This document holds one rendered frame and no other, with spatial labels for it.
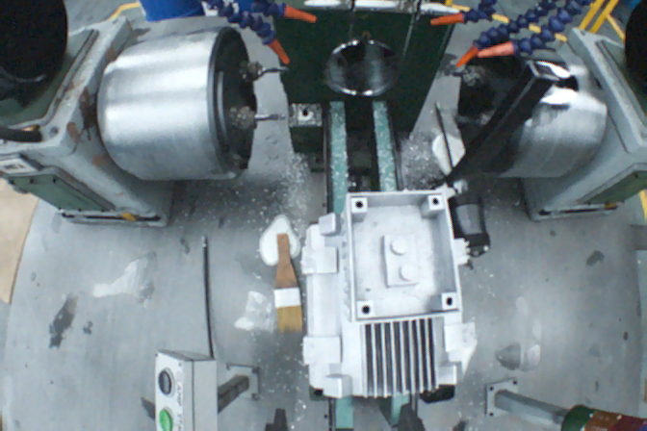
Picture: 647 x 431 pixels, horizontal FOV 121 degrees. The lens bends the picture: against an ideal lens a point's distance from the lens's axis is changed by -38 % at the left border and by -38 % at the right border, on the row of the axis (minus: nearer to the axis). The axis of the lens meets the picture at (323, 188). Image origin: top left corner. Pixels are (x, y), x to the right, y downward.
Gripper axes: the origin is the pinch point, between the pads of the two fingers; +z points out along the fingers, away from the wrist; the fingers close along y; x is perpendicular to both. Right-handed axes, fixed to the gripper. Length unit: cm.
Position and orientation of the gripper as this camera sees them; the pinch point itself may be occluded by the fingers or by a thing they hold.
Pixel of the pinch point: (344, 429)
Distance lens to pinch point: 24.4
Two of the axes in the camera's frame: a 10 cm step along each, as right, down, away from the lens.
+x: -0.2, -9.9, -1.1
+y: 10.0, -0.2, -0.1
